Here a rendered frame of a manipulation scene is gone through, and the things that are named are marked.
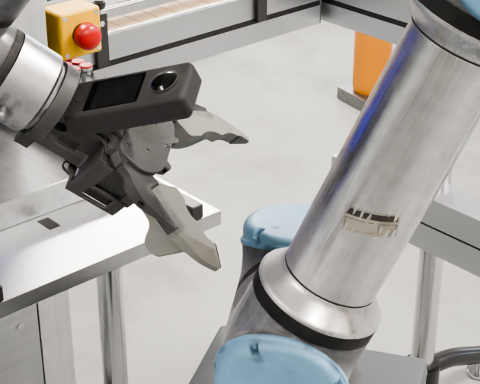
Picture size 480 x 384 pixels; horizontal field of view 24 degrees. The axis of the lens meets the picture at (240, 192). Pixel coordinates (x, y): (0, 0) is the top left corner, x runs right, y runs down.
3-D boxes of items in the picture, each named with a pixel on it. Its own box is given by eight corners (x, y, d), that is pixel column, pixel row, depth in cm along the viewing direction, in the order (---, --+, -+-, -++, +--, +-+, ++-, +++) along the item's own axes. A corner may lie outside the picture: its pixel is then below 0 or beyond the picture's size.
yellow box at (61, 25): (36, 49, 169) (32, 4, 165) (75, 39, 173) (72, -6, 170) (64, 62, 164) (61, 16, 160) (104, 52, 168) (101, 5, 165)
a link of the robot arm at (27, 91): (34, 17, 93) (5, 88, 88) (80, 46, 95) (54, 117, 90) (-6, 60, 98) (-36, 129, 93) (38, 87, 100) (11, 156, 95)
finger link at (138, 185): (188, 223, 98) (137, 140, 98) (200, 216, 97) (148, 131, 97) (154, 243, 95) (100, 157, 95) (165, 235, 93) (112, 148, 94)
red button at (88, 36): (68, 48, 165) (66, 22, 163) (90, 42, 167) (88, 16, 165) (83, 55, 162) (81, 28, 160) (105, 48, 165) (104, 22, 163)
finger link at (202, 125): (209, 134, 110) (135, 137, 104) (245, 107, 106) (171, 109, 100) (219, 163, 109) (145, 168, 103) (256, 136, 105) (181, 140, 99)
